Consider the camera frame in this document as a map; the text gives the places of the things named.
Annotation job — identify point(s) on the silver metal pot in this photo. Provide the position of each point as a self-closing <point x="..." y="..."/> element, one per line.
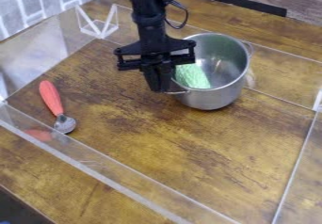
<point x="223" y="57"/>

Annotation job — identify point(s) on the black strip on wall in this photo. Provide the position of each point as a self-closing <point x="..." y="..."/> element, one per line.
<point x="269" y="9"/>

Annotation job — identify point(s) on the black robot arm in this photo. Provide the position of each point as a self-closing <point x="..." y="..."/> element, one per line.
<point x="151" y="8"/>

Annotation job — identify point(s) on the green knitted object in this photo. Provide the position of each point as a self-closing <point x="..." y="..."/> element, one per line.
<point x="191" y="76"/>

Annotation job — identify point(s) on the clear acrylic corner bracket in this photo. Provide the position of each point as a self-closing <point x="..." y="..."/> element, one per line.
<point x="96" y="28"/>

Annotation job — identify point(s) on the orange handled metal spoon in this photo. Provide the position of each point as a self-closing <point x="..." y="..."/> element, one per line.
<point x="64" y="124"/>

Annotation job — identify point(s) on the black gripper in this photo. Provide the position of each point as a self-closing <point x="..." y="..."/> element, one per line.
<point x="155" y="51"/>

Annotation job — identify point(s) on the clear acrylic enclosure wall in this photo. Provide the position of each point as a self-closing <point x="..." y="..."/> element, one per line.
<point x="156" y="196"/>

